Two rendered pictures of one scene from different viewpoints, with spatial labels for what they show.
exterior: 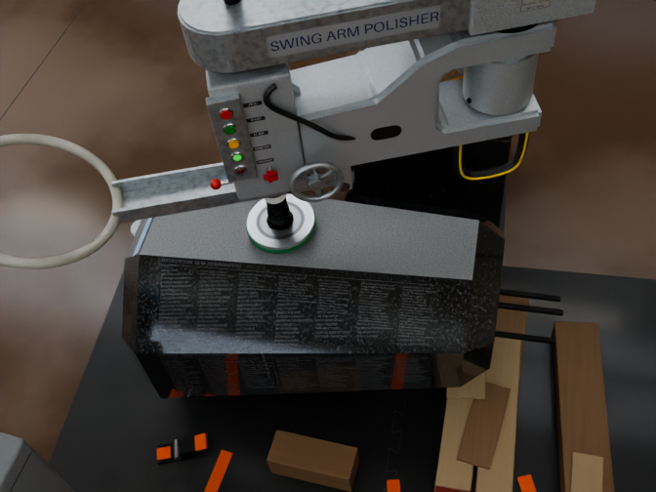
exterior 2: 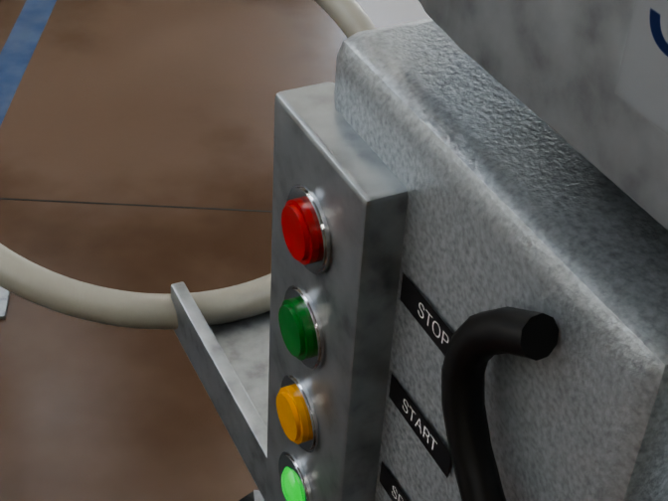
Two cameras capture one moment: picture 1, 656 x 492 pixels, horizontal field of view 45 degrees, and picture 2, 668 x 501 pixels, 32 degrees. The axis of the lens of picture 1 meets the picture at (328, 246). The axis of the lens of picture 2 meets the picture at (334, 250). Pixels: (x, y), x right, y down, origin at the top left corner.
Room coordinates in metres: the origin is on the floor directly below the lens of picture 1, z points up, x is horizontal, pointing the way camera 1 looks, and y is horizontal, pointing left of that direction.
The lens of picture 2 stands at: (1.30, -0.13, 1.72)
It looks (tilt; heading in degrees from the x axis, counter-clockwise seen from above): 38 degrees down; 65
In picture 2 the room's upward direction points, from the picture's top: 4 degrees clockwise
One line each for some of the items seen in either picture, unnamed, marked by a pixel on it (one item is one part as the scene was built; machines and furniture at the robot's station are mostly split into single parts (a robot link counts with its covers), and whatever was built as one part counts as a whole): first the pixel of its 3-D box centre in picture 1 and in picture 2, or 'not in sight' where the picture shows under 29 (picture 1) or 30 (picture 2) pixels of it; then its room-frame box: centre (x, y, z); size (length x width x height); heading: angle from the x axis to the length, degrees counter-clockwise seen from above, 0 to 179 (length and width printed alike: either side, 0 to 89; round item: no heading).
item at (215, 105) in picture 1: (232, 139); (330, 403); (1.45, 0.20, 1.35); 0.08 x 0.03 x 0.28; 93
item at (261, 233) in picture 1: (280, 221); not in sight; (1.57, 0.13, 0.85); 0.21 x 0.21 x 0.01
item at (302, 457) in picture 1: (313, 460); not in sight; (1.10, 0.16, 0.07); 0.30 x 0.12 x 0.12; 68
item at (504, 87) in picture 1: (499, 65); not in sight; (1.61, -0.52, 1.32); 0.19 x 0.19 x 0.20
